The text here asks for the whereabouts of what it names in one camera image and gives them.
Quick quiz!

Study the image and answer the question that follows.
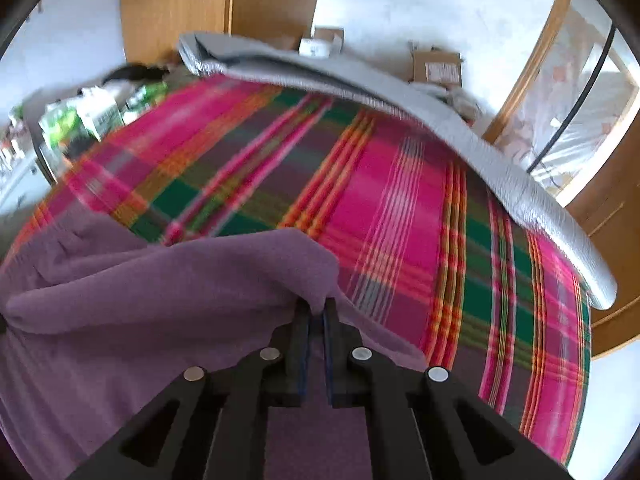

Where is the pink plaid bed sheet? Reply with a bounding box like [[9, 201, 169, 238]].
[[2, 74, 594, 467]]

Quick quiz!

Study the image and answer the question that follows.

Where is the green tissue pack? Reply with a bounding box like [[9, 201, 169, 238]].
[[39, 104, 85, 142]]

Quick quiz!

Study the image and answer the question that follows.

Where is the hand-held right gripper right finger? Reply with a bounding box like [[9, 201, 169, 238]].
[[323, 299, 573, 480]]

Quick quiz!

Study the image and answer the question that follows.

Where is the silver foil mat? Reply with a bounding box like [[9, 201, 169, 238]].
[[178, 31, 619, 312]]

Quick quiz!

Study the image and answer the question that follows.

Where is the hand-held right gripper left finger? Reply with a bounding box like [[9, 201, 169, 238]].
[[67, 300, 312, 480]]

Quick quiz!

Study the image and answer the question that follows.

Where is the white crumpled bag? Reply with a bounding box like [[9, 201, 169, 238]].
[[79, 86, 122, 142]]

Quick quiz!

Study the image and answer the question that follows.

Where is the black pole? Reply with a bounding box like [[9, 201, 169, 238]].
[[526, 24, 617, 172]]

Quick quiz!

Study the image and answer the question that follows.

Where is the black cloth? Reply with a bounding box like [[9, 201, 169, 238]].
[[101, 63, 169, 84]]

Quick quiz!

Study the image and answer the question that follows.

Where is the purple fleece garment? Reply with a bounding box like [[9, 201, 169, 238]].
[[0, 210, 429, 480]]

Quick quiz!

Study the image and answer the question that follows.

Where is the small white box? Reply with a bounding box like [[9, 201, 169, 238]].
[[299, 26, 346, 59]]

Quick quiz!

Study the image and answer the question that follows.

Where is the wooden door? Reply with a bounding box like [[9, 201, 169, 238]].
[[569, 122, 640, 362]]

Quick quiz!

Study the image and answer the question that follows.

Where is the cardboard box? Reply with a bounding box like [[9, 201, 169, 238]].
[[410, 41, 463, 87]]

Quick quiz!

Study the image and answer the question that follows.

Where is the wooden door frame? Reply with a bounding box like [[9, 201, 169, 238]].
[[480, 0, 640, 208]]

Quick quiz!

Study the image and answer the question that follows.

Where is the clear plastic curtain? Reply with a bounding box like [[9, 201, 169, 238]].
[[500, 0, 640, 202]]

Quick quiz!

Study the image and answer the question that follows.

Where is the wooden wardrobe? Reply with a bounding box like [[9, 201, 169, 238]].
[[120, 0, 327, 65]]

